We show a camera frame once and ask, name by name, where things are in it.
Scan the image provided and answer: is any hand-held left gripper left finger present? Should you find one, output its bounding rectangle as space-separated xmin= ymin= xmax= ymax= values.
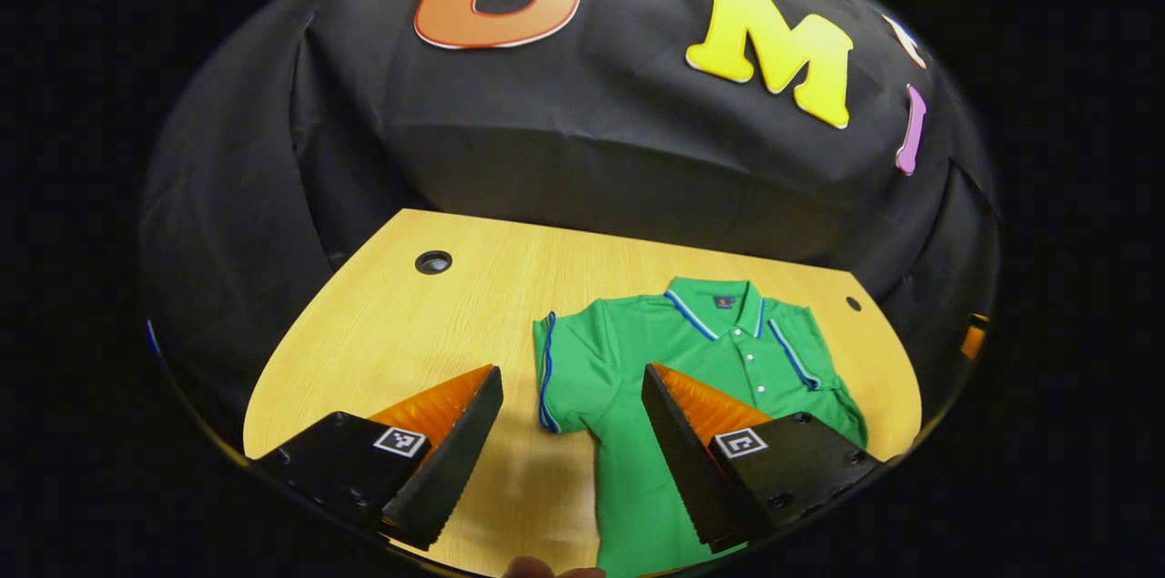
xmin=253 ymin=365 xmax=504 ymax=552

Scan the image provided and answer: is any green T-shirt with blue trim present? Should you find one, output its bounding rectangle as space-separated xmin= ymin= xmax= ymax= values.
xmin=532 ymin=277 xmax=868 ymax=578

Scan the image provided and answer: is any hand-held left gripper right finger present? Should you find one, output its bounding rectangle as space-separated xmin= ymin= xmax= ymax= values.
xmin=641 ymin=363 xmax=886 ymax=553

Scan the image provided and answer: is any black backdrop cloth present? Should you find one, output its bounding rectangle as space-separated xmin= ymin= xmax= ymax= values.
xmin=138 ymin=0 xmax=1002 ymax=447

